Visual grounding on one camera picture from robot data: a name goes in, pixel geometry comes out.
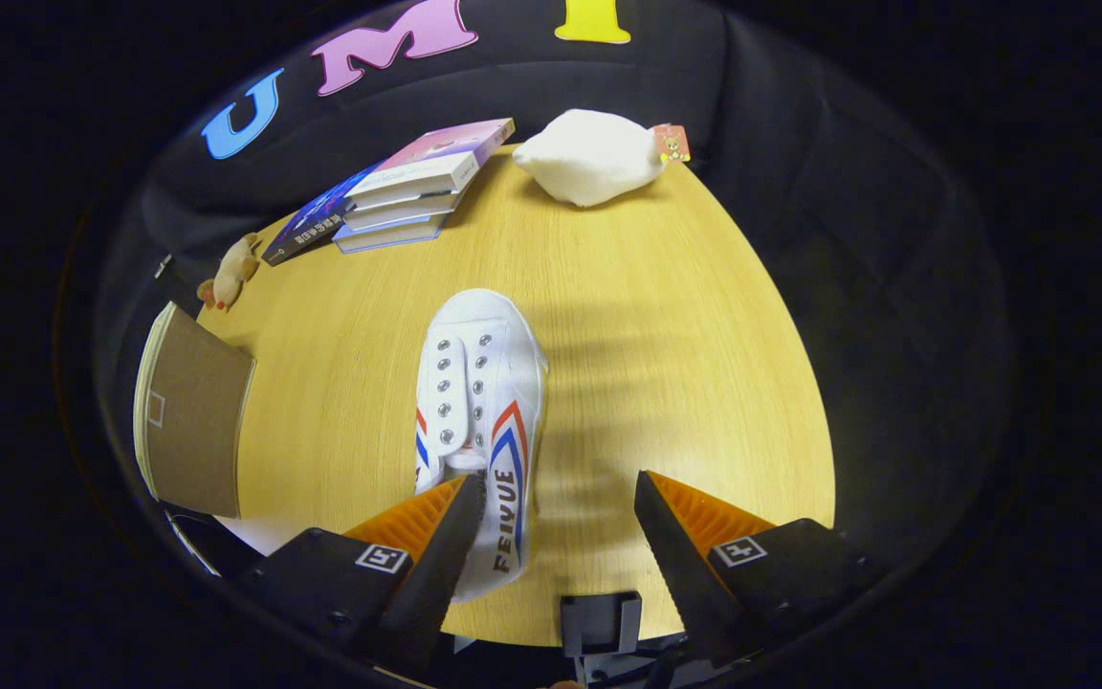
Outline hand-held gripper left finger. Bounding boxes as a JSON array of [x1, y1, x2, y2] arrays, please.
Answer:
[[238, 474, 488, 678]]

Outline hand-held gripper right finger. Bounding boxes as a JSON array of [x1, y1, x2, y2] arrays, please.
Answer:
[[633, 469, 870, 669]]

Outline white striped canvas shoe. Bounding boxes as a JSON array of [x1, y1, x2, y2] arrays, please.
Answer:
[[414, 288, 549, 603]]

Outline brown fabric storage box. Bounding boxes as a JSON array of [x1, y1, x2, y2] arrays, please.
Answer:
[[133, 301, 256, 519]]

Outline pale blue cover book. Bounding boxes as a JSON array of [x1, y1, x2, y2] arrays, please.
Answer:
[[332, 212, 452, 255]]

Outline brown plush dog toy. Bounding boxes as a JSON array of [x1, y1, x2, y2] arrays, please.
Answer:
[[196, 233, 265, 313]]

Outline white-edged book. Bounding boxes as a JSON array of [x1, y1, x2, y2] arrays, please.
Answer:
[[341, 187, 471, 231]]

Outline dark blue book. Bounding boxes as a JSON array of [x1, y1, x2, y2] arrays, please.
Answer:
[[261, 163, 385, 267]]

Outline pink cover book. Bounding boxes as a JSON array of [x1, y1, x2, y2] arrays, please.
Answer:
[[345, 118, 516, 199]]

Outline white plush toy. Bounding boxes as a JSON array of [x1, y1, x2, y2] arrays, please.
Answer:
[[512, 108, 693, 208]]

